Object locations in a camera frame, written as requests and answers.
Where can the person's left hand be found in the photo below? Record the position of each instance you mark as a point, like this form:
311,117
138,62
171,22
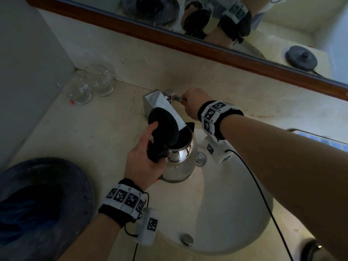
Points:
138,165

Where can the person's right hand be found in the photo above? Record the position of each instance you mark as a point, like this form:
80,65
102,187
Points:
195,100

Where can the chrome square faucet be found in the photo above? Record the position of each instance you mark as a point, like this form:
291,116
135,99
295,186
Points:
155,100

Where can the dark blue cloth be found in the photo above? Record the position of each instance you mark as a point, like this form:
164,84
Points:
27,212

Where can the person's right forearm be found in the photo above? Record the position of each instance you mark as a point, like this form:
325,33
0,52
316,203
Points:
285,173

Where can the black round kettle base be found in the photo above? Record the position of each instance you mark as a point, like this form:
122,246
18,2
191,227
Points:
312,250

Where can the right marker wristband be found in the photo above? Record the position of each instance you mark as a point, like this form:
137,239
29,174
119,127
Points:
214,116

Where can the marker wristband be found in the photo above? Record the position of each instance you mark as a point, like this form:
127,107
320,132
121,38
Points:
122,199
214,116

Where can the left marker wristband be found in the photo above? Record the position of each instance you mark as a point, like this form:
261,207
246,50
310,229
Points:
122,199

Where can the chrome sink drain stopper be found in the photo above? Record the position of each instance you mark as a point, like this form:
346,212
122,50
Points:
201,158

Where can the dark round tray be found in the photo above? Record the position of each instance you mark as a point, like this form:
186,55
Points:
76,182

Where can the chrome sink overflow cap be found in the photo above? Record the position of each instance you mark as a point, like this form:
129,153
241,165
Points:
187,239

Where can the white sink basin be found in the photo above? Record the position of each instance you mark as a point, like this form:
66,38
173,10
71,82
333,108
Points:
217,209

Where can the clear glass cup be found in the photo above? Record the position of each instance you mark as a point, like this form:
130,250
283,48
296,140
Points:
100,81
76,92

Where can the white power strip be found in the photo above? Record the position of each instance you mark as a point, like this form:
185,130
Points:
326,141

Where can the wooden framed wall mirror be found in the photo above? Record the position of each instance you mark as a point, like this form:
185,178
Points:
190,44

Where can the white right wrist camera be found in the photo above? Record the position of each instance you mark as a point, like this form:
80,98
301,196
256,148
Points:
217,152

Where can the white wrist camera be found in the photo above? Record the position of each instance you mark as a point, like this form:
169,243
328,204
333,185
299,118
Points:
148,228
217,152

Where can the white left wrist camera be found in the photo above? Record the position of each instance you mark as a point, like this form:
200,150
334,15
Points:
148,228

